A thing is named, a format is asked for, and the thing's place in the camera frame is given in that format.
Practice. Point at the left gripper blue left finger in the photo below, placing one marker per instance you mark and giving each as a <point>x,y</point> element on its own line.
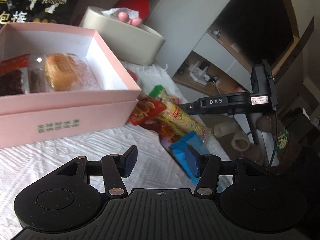
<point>115,167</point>

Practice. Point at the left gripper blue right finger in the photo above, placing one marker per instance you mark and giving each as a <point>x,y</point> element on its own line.
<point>206,168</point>

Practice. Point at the blue seaweed snack packet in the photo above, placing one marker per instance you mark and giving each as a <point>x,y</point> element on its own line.
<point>179,150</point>

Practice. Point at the yellow clear cracker packet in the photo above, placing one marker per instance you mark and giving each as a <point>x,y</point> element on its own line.
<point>177,118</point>

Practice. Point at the large red snack bag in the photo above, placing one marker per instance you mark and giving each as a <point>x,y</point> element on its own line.
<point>167,131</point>

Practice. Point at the red small snack packet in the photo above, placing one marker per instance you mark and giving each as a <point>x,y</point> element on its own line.
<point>147,108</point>

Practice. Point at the bread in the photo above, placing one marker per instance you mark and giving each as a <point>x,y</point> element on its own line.
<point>69,72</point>

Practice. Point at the clear dark snack bar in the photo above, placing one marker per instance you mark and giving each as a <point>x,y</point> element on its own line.
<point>23,74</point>

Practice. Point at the white router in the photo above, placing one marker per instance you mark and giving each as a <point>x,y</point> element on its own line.
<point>199,72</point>

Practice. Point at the black television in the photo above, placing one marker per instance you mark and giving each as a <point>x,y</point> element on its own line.
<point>263,29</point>

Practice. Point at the pink cardboard box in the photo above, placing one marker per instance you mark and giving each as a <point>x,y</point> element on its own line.
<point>36,117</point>

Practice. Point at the cream tissue box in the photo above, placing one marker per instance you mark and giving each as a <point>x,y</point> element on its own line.
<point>138,45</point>

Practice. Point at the pink toy on tissue box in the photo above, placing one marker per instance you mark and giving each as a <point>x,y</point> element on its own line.
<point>124,17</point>

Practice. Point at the white tissue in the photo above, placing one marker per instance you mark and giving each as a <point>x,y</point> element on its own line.
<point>115,12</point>

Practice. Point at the red round paddle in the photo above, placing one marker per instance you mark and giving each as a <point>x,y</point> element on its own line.
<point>141,6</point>

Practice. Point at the black plum snack bag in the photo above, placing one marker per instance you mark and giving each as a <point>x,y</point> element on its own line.
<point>39,11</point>

